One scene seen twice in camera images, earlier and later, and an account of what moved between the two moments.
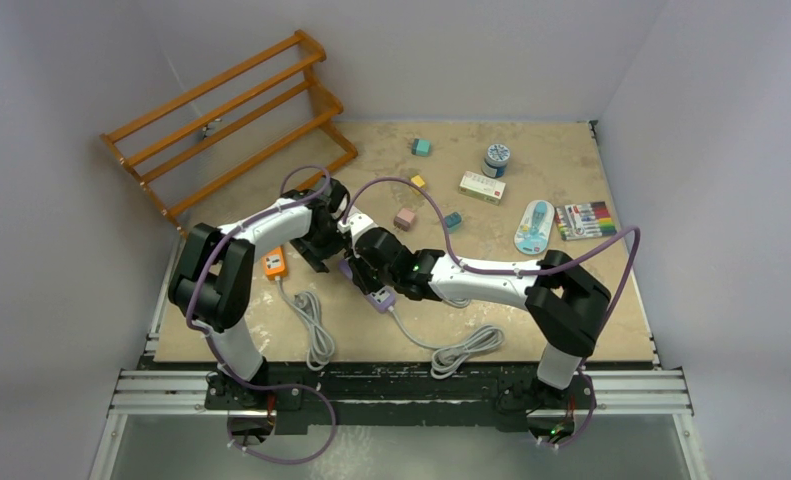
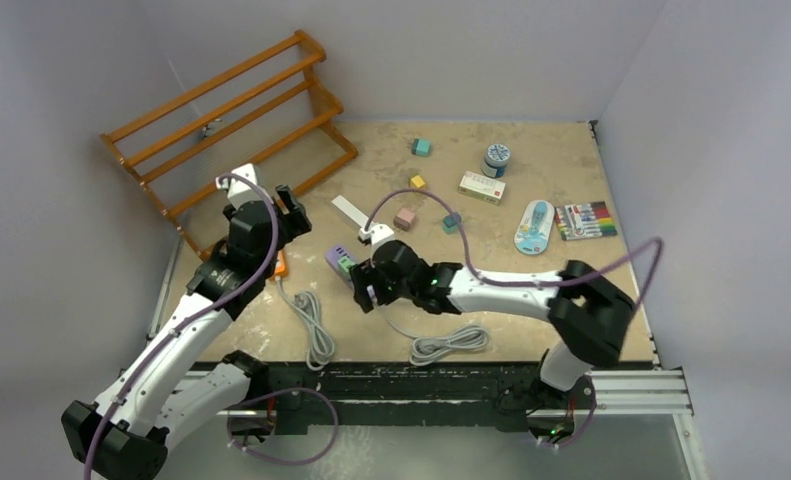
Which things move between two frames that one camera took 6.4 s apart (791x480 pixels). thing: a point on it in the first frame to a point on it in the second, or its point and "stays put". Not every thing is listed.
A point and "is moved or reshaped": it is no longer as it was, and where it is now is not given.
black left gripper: [316, 256] to [293, 223]
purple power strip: [380, 299] is moved or reshaped
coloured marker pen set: [577, 221] stays put
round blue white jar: [496, 160] stays put
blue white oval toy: [533, 233] stays put
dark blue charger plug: [452, 220] stays put
